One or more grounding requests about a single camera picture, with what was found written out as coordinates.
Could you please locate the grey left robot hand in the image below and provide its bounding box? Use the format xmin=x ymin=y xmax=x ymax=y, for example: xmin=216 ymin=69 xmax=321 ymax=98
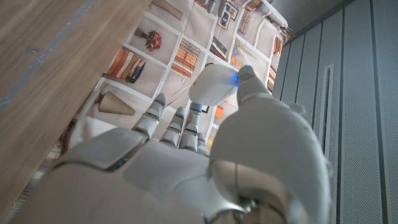
xmin=206 ymin=0 xmax=228 ymax=19

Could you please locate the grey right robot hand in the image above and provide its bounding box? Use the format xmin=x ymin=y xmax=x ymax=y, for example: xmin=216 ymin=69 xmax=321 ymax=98
xmin=9 ymin=64 xmax=333 ymax=224

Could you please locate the white airpods case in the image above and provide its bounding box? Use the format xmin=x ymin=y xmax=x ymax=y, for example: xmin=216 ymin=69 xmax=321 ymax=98
xmin=188 ymin=63 xmax=239 ymax=107

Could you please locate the printed bookshelf fabric backdrop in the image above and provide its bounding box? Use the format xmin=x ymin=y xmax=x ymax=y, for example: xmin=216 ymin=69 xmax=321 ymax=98
xmin=55 ymin=0 xmax=292 ymax=151

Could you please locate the grey perforated metal panel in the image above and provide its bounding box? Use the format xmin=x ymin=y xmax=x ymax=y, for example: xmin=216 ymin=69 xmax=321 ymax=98
xmin=267 ymin=0 xmax=398 ymax=224

